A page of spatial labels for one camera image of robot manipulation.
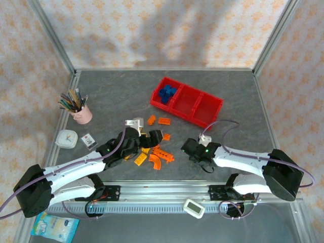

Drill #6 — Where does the aluminium frame post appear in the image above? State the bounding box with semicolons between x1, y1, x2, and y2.
27;0;77;76
252;0;301;76

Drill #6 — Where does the small card box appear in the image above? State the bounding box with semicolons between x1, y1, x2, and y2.
80;133;98;152

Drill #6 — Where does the red plastic bin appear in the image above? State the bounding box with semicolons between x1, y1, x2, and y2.
170;84;205;119
189;92;224;130
149;76;183;112

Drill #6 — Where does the orange lego beam with holes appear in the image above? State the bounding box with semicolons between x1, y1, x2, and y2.
151;148;176;164

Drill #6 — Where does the white digital timer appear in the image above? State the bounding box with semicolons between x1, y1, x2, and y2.
183;198;206;220

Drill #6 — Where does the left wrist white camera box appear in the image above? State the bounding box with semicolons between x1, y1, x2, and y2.
125;117;145;136

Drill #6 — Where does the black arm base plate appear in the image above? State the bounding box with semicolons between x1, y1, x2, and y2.
75;185;121;203
207;184;256;203

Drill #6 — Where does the white square clock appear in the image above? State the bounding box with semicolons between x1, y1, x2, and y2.
55;129;78;149

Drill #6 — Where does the aluminium mounting rail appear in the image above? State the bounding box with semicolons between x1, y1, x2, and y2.
50;181;303;204

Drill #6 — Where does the aluminium table side rail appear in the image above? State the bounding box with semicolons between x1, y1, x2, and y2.
253;72;290;183
40;70;81;183

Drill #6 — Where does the pink cup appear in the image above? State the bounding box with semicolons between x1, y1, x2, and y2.
69;103;93;125

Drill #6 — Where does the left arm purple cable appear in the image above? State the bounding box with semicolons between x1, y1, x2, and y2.
0;125;127;221

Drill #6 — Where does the grey slotted cable duct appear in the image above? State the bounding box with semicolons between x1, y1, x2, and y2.
47;202;254;215

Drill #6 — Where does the blue snack packet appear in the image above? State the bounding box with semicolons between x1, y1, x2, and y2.
30;211;80;243

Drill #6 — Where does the yellow flat lego plate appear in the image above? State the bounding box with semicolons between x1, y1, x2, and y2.
134;153;148;167

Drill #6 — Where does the bundle of coloured pencils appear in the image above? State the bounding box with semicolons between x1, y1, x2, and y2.
58;88;89;113

